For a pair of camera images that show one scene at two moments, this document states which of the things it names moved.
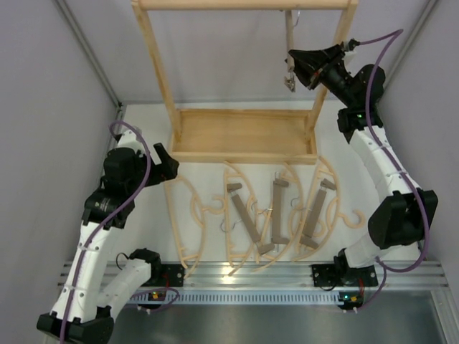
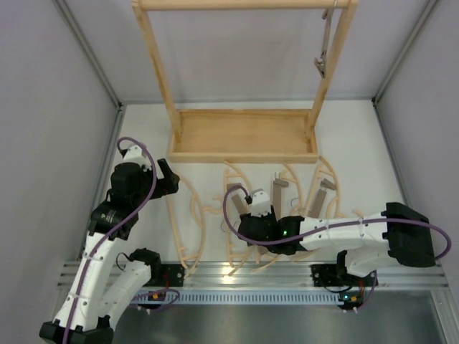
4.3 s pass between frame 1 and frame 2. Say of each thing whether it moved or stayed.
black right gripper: moved
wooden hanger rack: stayed
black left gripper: moved
